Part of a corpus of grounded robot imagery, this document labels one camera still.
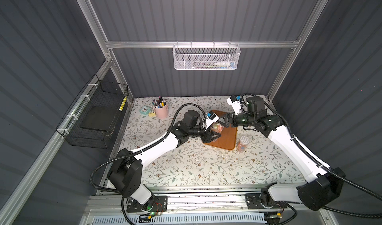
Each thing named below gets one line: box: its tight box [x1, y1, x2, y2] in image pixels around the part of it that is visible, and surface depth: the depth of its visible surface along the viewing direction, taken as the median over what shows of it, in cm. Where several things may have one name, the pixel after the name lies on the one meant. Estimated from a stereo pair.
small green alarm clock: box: [139, 105, 151, 116], surface depth 114 cm
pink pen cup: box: [154, 104, 169, 120], surface depth 104 cm
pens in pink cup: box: [151, 96, 167, 109], surface depth 103 cm
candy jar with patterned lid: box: [209, 121, 225, 135], surface depth 75 cm
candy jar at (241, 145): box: [236, 135, 250, 153], surface depth 86 cm
